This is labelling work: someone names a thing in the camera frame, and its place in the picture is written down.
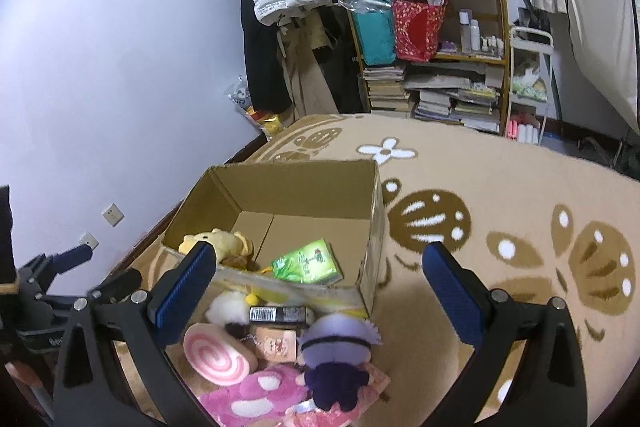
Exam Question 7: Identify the black tube with white cap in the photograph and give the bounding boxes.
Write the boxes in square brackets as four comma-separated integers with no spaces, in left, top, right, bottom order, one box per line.
[248,305,308,324]

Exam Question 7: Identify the bear print card packet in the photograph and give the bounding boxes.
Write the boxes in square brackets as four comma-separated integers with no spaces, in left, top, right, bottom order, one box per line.
[252,324,301,364]

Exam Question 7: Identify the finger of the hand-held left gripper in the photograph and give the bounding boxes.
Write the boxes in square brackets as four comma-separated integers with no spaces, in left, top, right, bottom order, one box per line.
[47,244,96,275]
[87,268,143,303]

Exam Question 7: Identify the beige patterned rug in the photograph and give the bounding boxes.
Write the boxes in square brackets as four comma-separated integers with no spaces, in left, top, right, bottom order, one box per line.
[135,113,640,427]

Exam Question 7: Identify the teal bag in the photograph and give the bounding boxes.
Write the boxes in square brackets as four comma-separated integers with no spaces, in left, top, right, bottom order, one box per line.
[350,0,397,66]

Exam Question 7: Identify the white curtain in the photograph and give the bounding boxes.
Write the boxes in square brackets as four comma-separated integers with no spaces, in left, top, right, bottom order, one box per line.
[550,0,640,135]

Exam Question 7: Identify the yellow and red toy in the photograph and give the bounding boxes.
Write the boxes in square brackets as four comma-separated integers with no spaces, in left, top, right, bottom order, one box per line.
[247,107,285,138]

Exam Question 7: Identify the yellow dog plush toy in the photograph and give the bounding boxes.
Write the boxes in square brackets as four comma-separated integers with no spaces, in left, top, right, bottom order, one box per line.
[178,229,256,270]

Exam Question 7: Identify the green tissue pack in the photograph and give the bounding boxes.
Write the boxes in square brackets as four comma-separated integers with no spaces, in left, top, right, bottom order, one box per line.
[271,238,345,284]

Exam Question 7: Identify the black hanging coat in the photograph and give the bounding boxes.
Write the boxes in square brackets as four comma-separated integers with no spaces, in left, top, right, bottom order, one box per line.
[229,0,293,112]

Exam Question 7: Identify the cardboard box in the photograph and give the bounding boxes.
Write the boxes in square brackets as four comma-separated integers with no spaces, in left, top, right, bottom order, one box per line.
[160,159,387,314]

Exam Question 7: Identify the pink and white bottles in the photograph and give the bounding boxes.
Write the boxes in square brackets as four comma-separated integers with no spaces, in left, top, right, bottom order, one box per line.
[507,117,541,145]

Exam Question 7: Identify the white trolley cart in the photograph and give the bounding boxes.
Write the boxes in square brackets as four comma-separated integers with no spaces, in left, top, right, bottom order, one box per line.
[507,26,556,142]

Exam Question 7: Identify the wooden shelf unit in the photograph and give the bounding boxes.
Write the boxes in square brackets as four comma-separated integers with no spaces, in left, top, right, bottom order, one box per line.
[330,0,511,138]

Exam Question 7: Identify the bubble-wrapped pink toy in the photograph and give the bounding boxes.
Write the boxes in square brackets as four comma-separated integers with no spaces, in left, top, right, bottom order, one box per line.
[292,369,391,427]

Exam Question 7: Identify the white fluffy plush keychain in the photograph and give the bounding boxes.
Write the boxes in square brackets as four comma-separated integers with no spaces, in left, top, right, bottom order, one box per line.
[205,287,266,325]

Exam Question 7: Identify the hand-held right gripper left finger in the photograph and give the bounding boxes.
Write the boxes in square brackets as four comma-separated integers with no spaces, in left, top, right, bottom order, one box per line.
[52,241,218,427]

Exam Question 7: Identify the black hanging garment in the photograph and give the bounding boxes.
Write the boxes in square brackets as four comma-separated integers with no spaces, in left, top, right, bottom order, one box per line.
[320,7,371,115]

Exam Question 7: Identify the red patterned bag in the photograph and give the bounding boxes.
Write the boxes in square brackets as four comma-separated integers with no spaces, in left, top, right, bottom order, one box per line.
[391,0,449,62]

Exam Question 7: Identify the stack of books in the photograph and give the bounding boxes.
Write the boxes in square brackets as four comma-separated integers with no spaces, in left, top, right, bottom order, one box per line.
[361,62,506,132]

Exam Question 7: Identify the purple-haired plush doll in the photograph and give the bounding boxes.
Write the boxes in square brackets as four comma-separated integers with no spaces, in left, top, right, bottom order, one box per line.
[296,312,383,412]

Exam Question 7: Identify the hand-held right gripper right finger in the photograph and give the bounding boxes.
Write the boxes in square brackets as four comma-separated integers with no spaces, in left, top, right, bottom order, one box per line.
[421,241,588,427]

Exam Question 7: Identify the pink swirl roll plush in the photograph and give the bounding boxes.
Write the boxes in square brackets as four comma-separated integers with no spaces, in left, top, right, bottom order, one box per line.
[182,323,260,387]

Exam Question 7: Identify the beige hanging garment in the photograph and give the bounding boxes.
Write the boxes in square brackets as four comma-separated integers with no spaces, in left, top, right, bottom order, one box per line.
[275,14,341,120]

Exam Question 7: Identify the pink bear plush toy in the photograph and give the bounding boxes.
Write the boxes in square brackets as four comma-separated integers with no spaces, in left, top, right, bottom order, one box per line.
[199,364,321,427]

